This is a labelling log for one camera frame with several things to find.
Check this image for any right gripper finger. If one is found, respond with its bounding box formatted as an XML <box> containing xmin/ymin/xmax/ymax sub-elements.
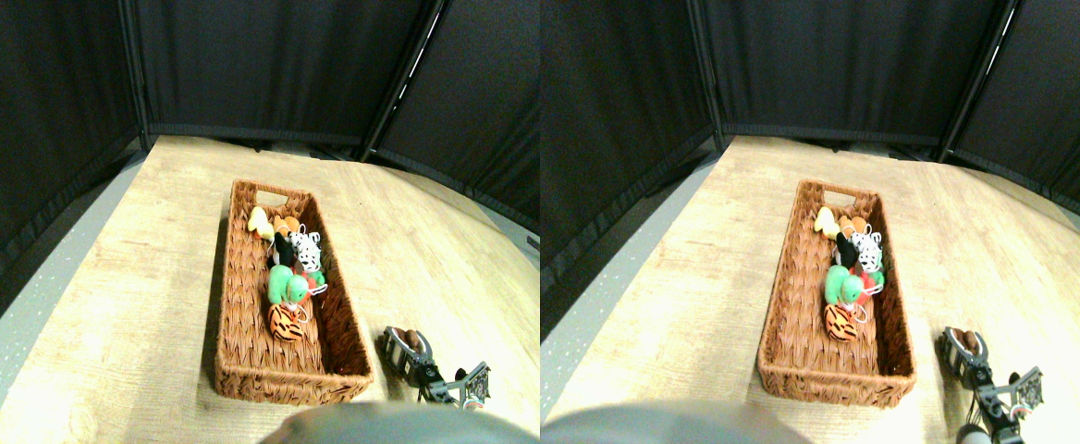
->
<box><xmin>380</xmin><ymin>327</ymin><xmax>422</xmax><ymax>382</ymax></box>
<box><xmin>939</xmin><ymin>328</ymin><xmax>978</xmax><ymax>386</ymax></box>

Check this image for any large green plush toy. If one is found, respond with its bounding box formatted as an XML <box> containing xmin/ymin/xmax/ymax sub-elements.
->
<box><xmin>824</xmin><ymin>265</ymin><xmax>865</xmax><ymax>306</ymax></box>
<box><xmin>267</xmin><ymin>265</ymin><xmax>312</xmax><ymax>306</ymax></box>

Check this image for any white black-spotted plush toy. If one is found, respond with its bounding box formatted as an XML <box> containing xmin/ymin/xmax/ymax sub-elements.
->
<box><xmin>852</xmin><ymin>231</ymin><xmax>884</xmax><ymax>271</ymax></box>
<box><xmin>290</xmin><ymin>231</ymin><xmax>324</xmax><ymax>274</ymax></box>

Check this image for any black and white plush toy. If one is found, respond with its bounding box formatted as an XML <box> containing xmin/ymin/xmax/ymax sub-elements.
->
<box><xmin>833</xmin><ymin>233</ymin><xmax>860</xmax><ymax>271</ymax></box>
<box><xmin>267</xmin><ymin>233</ymin><xmax>296</xmax><ymax>271</ymax></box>

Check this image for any tiger striped plush toy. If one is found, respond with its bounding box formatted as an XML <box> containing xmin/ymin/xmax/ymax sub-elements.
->
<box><xmin>268</xmin><ymin>303</ymin><xmax>310</xmax><ymax>343</ymax></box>
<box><xmin>824</xmin><ymin>303</ymin><xmax>865</xmax><ymax>343</ymax></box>

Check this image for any brown wicker basket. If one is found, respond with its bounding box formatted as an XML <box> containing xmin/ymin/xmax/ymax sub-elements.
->
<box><xmin>215</xmin><ymin>179</ymin><xmax>375</xmax><ymax>408</ymax></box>
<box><xmin>757</xmin><ymin>179</ymin><xmax>917</xmax><ymax>408</ymax></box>

